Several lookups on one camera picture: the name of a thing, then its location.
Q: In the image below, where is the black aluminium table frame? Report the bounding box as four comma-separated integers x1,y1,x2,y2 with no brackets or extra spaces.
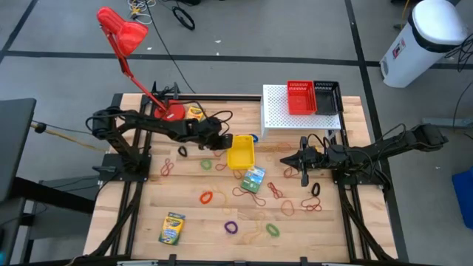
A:
83,81,398,266

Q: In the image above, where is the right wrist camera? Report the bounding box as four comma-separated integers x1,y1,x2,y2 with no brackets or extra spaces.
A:
325,143,347,166

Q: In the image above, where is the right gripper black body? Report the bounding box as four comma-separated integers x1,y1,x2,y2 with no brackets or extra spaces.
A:
299,135,328,188

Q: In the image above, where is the black plastic mesh basket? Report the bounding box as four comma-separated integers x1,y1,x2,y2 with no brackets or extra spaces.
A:
313,80,344,116

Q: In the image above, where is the yellow rope black knob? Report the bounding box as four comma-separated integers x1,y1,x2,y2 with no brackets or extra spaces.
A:
30,120,108,153

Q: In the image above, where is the long red rubber band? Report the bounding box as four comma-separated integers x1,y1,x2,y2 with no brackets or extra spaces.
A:
231,186,267,208

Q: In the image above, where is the white perforated metal shelf riser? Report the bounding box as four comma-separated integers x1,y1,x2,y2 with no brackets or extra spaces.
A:
260,83,342,140

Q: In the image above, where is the blue plastic bin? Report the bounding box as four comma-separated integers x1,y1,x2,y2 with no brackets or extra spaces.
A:
451,166,473,230

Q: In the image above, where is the black desk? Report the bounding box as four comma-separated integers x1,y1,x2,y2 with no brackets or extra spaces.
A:
0,98,97,266

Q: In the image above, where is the long black floor cable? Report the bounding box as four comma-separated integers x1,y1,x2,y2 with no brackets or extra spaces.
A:
145,0,197,94

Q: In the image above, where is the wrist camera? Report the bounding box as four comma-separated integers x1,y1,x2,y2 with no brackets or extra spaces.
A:
325,143,347,166
197,117,223,134

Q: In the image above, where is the white yellow cable bundle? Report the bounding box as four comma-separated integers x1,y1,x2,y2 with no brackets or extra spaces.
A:
127,0,154,25

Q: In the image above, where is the yellow plastic mesh basket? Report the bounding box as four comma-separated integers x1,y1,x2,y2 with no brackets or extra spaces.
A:
226,134,256,171

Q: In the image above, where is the red desk lamp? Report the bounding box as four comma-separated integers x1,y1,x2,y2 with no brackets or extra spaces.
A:
96,6,186,122

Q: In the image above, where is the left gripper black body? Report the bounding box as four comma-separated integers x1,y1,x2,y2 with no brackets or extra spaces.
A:
188,127,223,151

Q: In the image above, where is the white trash bin black liner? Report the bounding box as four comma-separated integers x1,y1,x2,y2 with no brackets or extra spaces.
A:
379,0,469,89

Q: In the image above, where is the coiled black floor cable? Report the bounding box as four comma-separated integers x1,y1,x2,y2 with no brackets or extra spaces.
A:
171,5,196,31

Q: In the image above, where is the long yellow rubber band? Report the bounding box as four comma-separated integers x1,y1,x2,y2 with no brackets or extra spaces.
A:
238,210,267,245

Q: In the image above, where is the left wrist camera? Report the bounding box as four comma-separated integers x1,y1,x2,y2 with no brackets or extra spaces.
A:
197,117,223,134

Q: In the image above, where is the red plastic mesh basket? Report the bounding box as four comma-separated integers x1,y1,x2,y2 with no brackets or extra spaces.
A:
286,80,318,116

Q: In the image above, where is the Crayola crayon box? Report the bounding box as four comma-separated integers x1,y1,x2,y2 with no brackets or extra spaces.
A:
158,211,186,246
184,106,206,123
240,165,267,194

